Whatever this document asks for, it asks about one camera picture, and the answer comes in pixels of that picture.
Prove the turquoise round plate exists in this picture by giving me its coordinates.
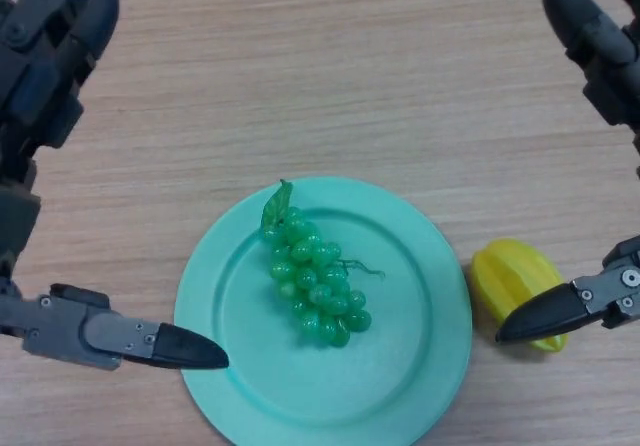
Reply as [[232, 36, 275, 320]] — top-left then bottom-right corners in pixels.
[[173, 175, 474, 446]]

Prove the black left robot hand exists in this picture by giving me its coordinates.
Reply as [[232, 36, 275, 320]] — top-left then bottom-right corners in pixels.
[[0, 0, 230, 372]]

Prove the green grapes bunch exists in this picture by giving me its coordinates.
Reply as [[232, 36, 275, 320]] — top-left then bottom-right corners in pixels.
[[259, 179, 386, 350]]

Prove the yellow starfruit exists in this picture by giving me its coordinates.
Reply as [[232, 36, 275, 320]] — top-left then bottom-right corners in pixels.
[[469, 237, 569, 352]]

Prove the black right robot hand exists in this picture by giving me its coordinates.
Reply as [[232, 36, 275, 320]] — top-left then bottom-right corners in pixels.
[[494, 0, 640, 346]]

